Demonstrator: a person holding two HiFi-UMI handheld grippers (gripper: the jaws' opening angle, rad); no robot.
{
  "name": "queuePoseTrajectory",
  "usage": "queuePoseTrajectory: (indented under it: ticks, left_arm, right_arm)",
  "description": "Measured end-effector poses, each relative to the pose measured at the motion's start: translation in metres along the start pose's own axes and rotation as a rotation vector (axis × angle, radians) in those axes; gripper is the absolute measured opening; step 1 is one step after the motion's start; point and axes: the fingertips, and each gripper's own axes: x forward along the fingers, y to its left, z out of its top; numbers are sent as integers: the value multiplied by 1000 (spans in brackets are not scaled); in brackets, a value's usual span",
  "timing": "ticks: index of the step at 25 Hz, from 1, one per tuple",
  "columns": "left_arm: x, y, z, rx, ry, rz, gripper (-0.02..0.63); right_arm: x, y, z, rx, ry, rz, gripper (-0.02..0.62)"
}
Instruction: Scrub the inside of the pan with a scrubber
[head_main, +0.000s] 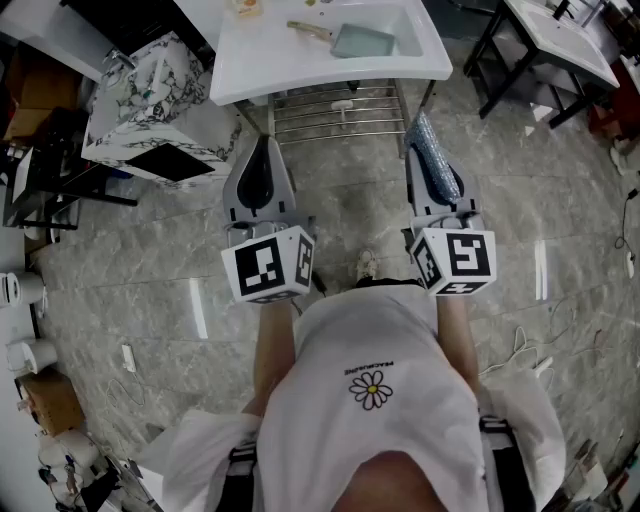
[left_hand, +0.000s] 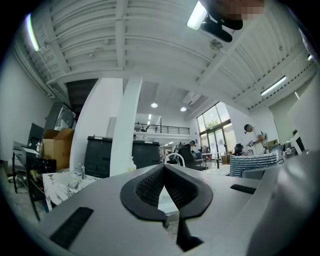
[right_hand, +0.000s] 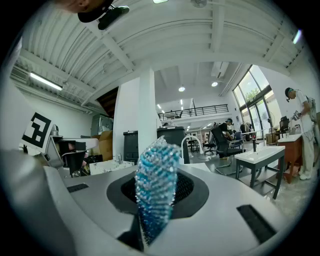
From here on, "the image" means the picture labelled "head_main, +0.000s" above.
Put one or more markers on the white ceramic fixture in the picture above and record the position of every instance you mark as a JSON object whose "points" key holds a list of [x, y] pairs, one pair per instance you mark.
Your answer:
{"points": [[20, 287], [35, 355]]}

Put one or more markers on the orange picture card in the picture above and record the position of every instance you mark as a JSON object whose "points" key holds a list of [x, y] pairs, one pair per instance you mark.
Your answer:
{"points": [[247, 7]]}

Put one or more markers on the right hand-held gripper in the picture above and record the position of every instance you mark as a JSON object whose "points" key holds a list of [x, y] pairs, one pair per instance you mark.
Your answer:
{"points": [[465, 260]]}

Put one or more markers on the blue scrubbing cloth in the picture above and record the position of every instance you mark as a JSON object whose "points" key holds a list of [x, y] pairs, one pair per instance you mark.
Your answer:
{"points": [[430, 150]]}

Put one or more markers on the white plastic bundle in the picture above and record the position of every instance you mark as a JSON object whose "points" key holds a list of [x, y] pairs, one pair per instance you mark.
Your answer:
{"points": [[70, 450]]}

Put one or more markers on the chrome towel rack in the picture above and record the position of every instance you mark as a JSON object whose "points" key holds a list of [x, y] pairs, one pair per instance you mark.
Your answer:
{"points": [[340, 122]]}

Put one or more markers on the person's left forearm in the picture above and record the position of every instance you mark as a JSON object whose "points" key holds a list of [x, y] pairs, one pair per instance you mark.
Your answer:
{"points": [[272, 350]]}

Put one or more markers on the marble pattern sink cabinet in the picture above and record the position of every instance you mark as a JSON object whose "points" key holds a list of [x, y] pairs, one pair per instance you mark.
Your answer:
{"points": [[150, 125]]}

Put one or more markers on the white plastic drain part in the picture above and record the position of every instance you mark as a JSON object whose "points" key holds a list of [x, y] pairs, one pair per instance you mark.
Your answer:
{"points": [[341, 106]]}

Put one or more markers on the white power strip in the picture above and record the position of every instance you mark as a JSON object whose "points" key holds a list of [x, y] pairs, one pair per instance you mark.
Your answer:
{"points": [[129, 357]]}

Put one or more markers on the large brown cardboard box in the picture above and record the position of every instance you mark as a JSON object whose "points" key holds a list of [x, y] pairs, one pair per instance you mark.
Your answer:
{"points": [[45, 85]]}

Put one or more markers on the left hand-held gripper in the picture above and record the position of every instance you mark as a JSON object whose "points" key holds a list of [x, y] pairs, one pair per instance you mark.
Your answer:
{"points": [[265, 270]]}

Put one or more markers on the person's neck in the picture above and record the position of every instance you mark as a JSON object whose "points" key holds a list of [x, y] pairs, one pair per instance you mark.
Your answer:
{"points": [[390, 485]]}

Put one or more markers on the black flat panel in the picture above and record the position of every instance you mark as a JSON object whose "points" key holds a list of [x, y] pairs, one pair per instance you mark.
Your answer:
{"points": [[170, 162]]}

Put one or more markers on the person's black trousers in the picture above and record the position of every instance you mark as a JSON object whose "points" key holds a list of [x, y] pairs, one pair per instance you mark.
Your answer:
{"points": [[395, 282]]}

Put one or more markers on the person's right forearm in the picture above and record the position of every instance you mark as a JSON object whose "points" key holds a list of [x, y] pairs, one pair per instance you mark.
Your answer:
{"points": [[457, 340]]}

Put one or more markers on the person's white flower-print shirt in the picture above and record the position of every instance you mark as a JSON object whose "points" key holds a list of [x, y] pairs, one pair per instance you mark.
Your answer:
{"points": [[350, 340]]}

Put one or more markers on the white ceramic sink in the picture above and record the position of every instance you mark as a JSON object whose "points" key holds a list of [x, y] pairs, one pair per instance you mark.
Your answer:
{"points": [[260, 65]]}

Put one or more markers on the person's white shoe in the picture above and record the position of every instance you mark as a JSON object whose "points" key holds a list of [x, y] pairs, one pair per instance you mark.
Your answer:
{"points": [[366, 265]]}

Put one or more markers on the black metal shelf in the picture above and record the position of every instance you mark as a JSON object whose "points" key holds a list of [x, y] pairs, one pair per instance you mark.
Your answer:
{"points": [[50, 165]]}

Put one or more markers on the black sink stand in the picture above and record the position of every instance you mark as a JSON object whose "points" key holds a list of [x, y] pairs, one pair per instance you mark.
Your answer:
{"points": [[500, 95]]}

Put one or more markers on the chrome tap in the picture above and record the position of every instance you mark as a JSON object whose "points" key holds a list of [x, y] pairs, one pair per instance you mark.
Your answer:
{"points": [[122, 59]]}

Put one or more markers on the small brown cardboard box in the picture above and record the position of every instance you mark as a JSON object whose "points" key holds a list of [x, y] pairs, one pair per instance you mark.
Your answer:
{"points": [[50, 402]]}

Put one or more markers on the white rectangular sink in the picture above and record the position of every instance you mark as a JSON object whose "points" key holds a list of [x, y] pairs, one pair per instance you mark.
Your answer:
{"points": [[565, 40]]}

